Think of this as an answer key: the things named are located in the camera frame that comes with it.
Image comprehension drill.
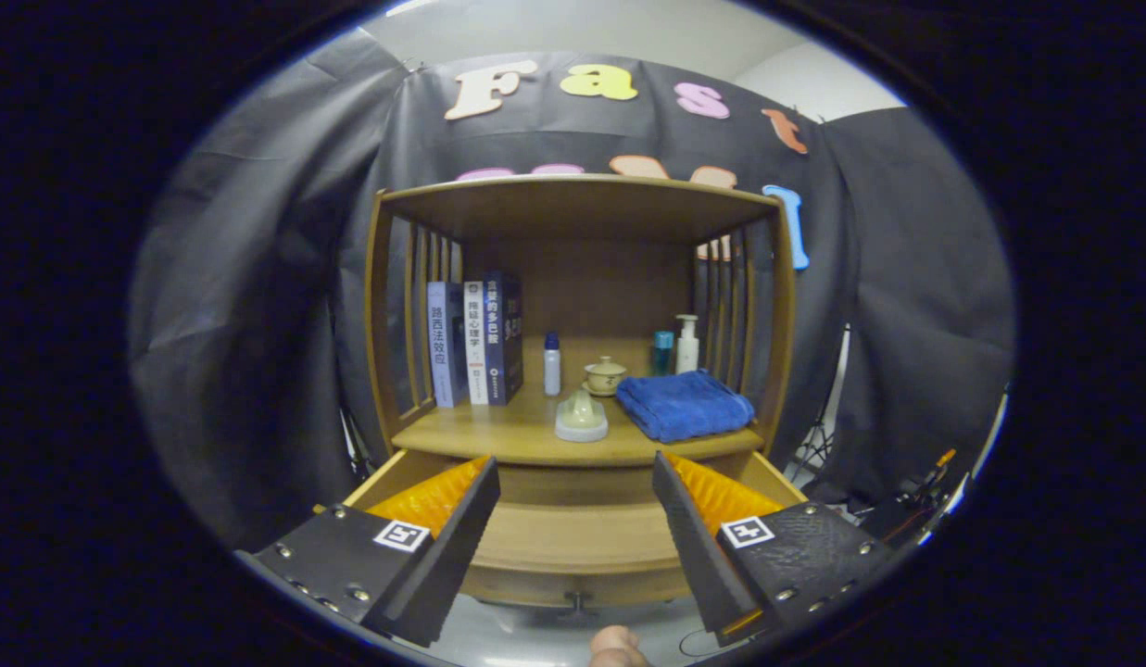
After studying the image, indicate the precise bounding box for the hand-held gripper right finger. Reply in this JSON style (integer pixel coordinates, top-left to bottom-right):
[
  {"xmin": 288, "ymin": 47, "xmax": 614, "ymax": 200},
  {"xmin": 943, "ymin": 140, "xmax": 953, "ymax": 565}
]
[{"xmin": 651, "ymin": 450, "xmax": 898, "ymax": 648}]

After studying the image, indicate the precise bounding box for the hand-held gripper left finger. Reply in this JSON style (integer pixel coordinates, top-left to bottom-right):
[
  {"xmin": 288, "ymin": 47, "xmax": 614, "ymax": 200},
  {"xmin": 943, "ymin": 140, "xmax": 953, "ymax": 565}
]
[{"xmin": 234, "ymin": 454, "xmax": 502, "ymax": 649}]

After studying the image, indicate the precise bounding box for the wooden drawer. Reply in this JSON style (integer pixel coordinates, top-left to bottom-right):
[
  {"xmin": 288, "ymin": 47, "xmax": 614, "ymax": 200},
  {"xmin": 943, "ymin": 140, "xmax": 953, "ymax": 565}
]
[{"xmin": 327, "ymin": 449, "xmax": 810, "ymax": 620}]

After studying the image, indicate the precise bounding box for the cream citrus juicer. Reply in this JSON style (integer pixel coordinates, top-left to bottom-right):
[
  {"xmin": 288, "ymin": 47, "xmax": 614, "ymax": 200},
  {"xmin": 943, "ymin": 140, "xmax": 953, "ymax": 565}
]
[{"xmin": 554, "ymin": 389, "xmax": 610, "ymax": 444}]

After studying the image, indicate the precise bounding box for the wooden countertop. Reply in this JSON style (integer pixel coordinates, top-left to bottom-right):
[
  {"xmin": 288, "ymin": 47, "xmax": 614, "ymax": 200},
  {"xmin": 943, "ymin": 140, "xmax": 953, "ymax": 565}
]
[{"xmin": 391, "ymin": 338, "xmax": 766, "ymax": 467}]

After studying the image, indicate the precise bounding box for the wooden cabinet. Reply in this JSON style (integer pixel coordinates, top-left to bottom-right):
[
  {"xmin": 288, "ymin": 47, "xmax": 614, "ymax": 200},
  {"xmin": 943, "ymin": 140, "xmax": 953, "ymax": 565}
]
[{"xmin": 364, "ymin": 174, "xmax": 798, "ymax": 469}]

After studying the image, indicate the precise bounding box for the blue folded towel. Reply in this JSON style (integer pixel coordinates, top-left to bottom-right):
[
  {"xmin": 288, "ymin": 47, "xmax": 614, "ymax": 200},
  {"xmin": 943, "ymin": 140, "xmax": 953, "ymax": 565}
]
[{"xmin": 615, "ymin": 370, "xmax": 756, "ymax": 444}]

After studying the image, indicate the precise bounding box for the beige lidded teacup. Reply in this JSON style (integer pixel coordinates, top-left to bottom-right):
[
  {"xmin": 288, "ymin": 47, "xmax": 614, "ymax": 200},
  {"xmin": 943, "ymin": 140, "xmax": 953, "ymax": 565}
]
[{"xmin": 583, "ymin": 356, "xmax": 628, "ymax": 398}]

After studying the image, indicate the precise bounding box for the white pump bottle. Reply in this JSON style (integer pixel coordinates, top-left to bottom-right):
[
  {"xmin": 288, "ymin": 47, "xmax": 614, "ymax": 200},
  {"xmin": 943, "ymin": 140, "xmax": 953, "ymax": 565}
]
[{"xmin": 674, "ymin": 314, "xmax": 701, "ymax": 375}]

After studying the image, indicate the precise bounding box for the light blue book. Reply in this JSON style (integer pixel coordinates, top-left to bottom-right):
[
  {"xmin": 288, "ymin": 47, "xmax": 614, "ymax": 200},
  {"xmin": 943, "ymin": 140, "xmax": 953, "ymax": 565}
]
[{"xmin": 426, "ymin": 281, "xmax": 469, "ymax": 409}]

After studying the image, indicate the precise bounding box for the white book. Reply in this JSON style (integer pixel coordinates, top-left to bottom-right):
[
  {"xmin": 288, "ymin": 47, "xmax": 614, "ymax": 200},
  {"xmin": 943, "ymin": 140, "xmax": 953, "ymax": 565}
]
[{"xmin": 462, "ymin": 281, "xmax": 492, "ymax": 406}]

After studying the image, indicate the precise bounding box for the dark blue book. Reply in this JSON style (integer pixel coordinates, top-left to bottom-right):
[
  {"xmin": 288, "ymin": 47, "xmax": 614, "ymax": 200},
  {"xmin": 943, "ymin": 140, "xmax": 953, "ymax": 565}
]
[{"xmin": 485, "ymin": 271, "xmax": 525, "ymax": 406}]

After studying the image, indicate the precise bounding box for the black backdrop cloth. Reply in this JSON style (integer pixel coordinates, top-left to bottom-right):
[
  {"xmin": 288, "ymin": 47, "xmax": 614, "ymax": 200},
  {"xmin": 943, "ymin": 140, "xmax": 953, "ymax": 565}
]
[{"xmin": 128, "ymin": 28, "xmax": 1016, "ymax": 547}]

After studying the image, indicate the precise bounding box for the black equipment with cables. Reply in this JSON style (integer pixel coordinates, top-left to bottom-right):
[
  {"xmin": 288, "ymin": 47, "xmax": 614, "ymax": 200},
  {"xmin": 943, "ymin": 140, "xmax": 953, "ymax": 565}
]
[{"xmin": 855, "ymin": 449, "xmax": 976, "ymax": 547}]

